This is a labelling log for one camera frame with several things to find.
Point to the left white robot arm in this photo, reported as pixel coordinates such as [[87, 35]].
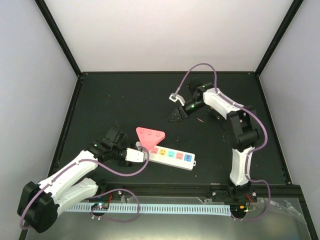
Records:
[[42, 203]]

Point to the pink extension socket adapter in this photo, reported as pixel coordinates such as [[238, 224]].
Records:
[[149, 138]]

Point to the circuit board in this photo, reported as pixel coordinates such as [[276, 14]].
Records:
[[237, 209], [100, 206]]

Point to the white power strip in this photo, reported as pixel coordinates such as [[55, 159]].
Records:
[[173, 158]]

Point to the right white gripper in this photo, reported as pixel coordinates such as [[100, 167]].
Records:
[[179, 115]]

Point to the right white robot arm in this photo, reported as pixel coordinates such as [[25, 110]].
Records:
[[243, 131]]

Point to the right circuit board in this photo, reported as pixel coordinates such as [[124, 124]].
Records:
[[237, 209]]

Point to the light blue slotted cable duct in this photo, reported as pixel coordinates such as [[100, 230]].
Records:
[[144, 208]]

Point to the left circuit board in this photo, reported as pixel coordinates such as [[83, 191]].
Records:
[[100, 206]]

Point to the black aluminium frame rail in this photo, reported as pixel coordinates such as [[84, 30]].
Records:
[[216, 192]]

